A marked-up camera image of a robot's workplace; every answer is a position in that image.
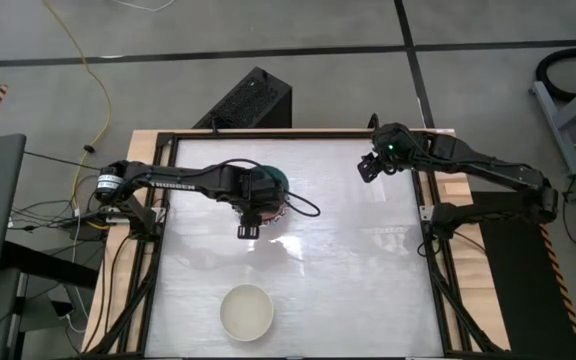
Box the black computer tower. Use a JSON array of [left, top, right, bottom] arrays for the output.
[[192, 66, 293, 130]]

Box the cream bowl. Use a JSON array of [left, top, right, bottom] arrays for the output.
[[219, 283, 275, 343]]

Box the grey metal stand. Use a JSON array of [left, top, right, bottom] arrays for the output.
[[529, 72, 576, 177]]

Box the large hazard-striped black mat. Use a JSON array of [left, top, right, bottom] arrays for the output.
[[470, 191, 576, 360]]

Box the black aluminium table frame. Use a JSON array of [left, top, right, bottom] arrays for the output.
[[85, 130, 512, 360]]

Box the yellow cable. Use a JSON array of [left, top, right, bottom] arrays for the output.
[[42, 0, 113, 196]]

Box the thin black cable with plug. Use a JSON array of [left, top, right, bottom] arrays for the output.
[[23, 143, 103, 172]]

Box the white cable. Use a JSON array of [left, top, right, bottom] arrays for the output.
[[110, 0, 177, 13]]

